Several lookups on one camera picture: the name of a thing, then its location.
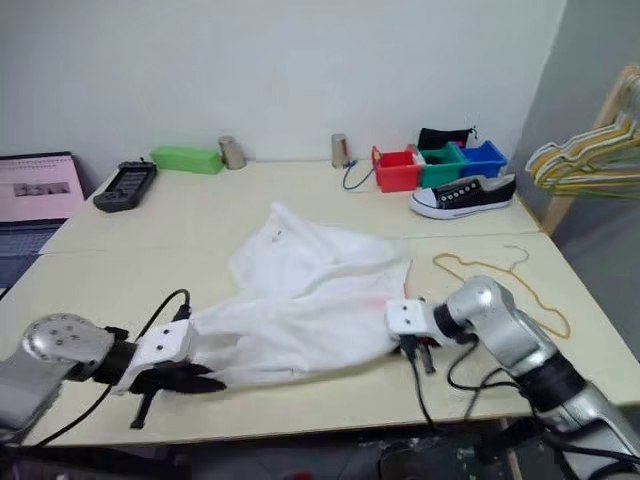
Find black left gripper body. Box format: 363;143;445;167
130;363;194;396

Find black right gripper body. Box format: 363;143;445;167
397;333;437;357

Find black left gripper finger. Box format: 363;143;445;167
182;363;227;394
130;388;157;430

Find white shorts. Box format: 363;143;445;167
189;201;414;389

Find yellow wire hanger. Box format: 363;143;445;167
432;244;572;339

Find black canvas sneaker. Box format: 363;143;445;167
409;173;518;220

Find red plastic bin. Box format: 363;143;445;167
370;145;421;194

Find green plastic bin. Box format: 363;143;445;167
405;142;468;190

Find blue plastic bin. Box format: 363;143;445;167
452;139;509;180

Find black handheld controller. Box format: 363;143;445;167
92;159;160;213

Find wooden clothes rack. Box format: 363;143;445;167
542;67;640;236

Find upturned metal cup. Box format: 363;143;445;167
330;132;350;168
216;135;248;170

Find bundle of coloured hangers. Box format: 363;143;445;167
530;122;640;187

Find green rectangular box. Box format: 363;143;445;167
149;144;224;176

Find open laptop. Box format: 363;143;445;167
0;151;86;301

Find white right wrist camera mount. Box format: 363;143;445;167
384;298;442;347

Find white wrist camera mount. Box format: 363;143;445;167
121;319;195;397
384;298;442;347

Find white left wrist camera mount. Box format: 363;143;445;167
121;319;195;397

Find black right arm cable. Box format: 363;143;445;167
408;332;539;432

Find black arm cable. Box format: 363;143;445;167
408;332;539;432
0;288;192;447

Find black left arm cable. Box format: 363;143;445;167
0;288;192;447

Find blue cable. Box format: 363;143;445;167
342;158;377;192

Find black drawstring pouch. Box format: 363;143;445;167
417;124;479;151

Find green wire hanger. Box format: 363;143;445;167
542;172;640;202

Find white wire hanger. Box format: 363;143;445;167
524;112;640;174

